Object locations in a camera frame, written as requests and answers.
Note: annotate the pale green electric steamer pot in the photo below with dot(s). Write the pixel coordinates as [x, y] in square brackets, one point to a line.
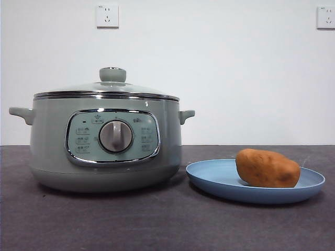
[49, 136]

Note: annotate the glass lid with green knob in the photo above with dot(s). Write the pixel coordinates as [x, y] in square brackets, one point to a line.
[112, 75]

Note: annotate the white wall socket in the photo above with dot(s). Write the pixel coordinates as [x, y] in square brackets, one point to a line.
[326, 17]
[107, 16]

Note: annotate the light blue round plate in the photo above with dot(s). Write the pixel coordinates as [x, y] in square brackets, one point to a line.
[214, 183]

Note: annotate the brown potato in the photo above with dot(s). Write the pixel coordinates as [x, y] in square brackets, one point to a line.
[267, 168]

